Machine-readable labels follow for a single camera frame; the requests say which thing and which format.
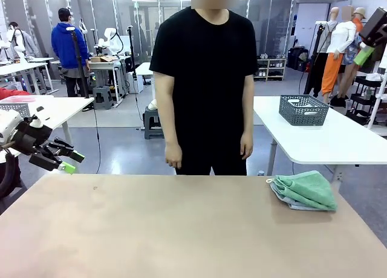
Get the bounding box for man in blue hoodie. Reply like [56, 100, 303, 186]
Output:
[50, 7, 91, 98]

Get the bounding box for white standing desk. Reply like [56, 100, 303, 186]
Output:
[135, 62, 155, 79]

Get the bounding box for person's left forearm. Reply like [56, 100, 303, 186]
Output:
[240, 102, 254, 135]

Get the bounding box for wooden shoe rack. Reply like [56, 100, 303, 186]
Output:
[256, 53, 287, 82]

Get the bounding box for grey work desk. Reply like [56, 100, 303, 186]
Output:
[50, 59, 132, 105]

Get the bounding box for white metal stand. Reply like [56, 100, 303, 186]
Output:
[364, 74, 387, 138]

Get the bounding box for long white desk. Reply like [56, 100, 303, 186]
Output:
[0, 57, 55, 95]

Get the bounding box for white cabinet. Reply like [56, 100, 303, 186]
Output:
[126, 71, 145, 94]

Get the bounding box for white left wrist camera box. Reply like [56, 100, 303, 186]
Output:
[28, 106, 51, 129]

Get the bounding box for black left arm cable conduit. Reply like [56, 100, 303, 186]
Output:
[0, 152, 22, 200]

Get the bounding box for black utility cart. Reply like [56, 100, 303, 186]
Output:
[346, 75, 387, 126]

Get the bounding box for white side table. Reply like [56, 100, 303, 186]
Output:
[253, 95, 387, 185]
[0, 95, 96, 173]

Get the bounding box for open cardboard box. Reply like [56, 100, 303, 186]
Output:
[89, 54, 118, 63]

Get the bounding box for person in black t-shirt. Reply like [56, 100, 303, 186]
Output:
[149, 0, 258, 176]

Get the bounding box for grey plastic basket with handles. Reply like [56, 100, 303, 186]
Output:
[279, 94, 330, 126]

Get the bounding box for green towel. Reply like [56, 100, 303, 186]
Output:
[265, 170, 338, 212]

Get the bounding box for mannequin beige cap orange shirt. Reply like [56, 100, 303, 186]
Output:
[337, 6, 370, 100]

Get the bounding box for person's right forearm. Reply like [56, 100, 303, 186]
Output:
[155, 104, 180, 144]

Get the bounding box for person in red top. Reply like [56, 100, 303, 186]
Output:
[0, 86, 31, 101]

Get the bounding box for person's right hand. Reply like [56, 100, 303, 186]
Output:
[164, 140, 183, 169]

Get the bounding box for grey step stool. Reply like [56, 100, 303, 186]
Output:
[92, 85, 115, 110]
[143, 106, 166, 140]

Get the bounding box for mannequin with grey top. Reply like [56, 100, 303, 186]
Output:
[311, 6, 339, 95]

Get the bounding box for mannequin white sweater orange trousers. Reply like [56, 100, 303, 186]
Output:
[320, 5, 358, 99]

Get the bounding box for light blue towel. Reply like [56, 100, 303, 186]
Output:
[270, 181, 333, 212]

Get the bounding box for grey perforated plastic basket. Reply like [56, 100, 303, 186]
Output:
[0, 102, 31, 118]

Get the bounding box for black luggage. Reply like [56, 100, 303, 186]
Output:
[287, 47, 310, 72]

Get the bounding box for black pole stand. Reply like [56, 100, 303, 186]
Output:
[126, 25, 137, 79]

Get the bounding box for person in grey jacket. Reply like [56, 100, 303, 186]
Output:
[8, 21, 41, 59]

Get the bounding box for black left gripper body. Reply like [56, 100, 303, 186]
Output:
[11, 117, 54, 157]

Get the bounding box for person's left hand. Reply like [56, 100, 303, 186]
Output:
[240, 132, 254, 160]

